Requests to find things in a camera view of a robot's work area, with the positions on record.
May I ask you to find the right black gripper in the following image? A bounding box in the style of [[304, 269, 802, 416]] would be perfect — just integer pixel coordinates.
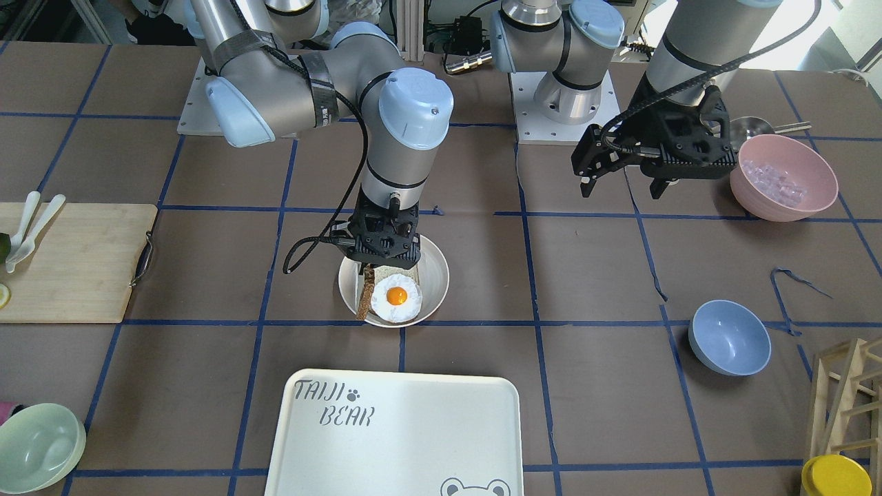
[[330, 195, 421, 270]]

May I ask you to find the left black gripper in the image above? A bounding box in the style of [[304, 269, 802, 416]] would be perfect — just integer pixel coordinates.
[[571, 84, 738, 200]]

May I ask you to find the bread slice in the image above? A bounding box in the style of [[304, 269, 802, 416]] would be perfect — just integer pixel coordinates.
[[356, 264, 376, 321], [355, 264, 420, 300]]

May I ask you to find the cream round plate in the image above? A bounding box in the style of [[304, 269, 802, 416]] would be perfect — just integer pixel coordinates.
[[337, 235, 450, 329]]

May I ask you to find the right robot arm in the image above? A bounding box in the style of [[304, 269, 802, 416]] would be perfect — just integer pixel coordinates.
[[185, 1, 454, 269]]

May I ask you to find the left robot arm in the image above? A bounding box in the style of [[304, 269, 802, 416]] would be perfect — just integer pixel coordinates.
[[489, 1, 780, 198]]

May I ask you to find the fried egg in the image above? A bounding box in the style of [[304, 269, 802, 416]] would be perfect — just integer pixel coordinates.
[[371, 273, 422, 323]]

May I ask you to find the metal ladle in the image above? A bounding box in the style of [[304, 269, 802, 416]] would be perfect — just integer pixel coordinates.
[[730, 116, 812, 151]]

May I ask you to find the pink bowl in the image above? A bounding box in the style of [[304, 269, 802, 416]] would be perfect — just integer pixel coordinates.
[[730, 134, 840, 222]]

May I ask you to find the blue bowl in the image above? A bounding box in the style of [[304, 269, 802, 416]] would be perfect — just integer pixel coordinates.
[[688, 300, 772, 377]]

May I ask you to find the cream bear tray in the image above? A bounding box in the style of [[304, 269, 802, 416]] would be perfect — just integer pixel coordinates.
[[265, 369, 525, 495]]

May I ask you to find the wooden cutting board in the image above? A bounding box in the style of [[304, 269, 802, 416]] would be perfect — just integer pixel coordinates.
[[1, 203, 158, 324]]

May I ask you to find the wooden rack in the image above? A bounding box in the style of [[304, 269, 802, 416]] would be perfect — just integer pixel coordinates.
[[806, 338, 880, 478]]

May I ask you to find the white plastic fork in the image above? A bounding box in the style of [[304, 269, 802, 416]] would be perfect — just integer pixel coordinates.
[[7, 191, 41, 261]]

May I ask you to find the white plastic spoon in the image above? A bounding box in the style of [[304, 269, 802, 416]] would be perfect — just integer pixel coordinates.
[[4, 194, 66, 273]]

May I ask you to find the yellow cup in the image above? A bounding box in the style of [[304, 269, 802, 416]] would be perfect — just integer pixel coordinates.
[[801, 454, 873, 495]]

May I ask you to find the avocado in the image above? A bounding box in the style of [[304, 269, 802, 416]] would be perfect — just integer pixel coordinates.
[[0, 232, 12, 264]]

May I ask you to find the lemon slice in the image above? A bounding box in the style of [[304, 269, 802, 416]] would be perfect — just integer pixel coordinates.
[[0, 285, 12, 309]]

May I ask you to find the green bowl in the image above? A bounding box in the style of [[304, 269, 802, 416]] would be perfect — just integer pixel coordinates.
[[1, 403, 86, 494]]

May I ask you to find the pink cloth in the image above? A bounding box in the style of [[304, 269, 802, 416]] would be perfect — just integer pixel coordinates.
[[0, 401, 26, 426]]

